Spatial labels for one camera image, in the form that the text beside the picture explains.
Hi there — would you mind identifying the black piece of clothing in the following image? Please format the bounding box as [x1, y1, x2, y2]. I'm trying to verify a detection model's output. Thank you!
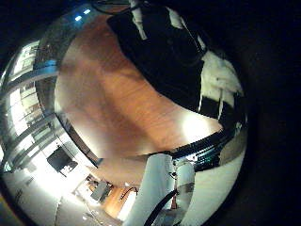
[106, 6, 205, 112]

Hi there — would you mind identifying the grey box cart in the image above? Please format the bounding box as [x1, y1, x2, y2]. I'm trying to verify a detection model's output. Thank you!
[90, 180, 111, 202]

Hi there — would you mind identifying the black monitor screen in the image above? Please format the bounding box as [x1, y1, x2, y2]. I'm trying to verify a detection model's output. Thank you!
[46, 146, 79, 177]

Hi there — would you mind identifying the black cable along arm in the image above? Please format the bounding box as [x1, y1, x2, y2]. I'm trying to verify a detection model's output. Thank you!
[144, 187, 178, 226]

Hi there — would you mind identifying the thin black curved cable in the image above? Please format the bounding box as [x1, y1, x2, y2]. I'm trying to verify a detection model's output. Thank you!
[120, 186, 139, 201]

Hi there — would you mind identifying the grey window frame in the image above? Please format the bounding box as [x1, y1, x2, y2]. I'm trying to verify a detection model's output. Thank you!
[0, 39, 60, 170]

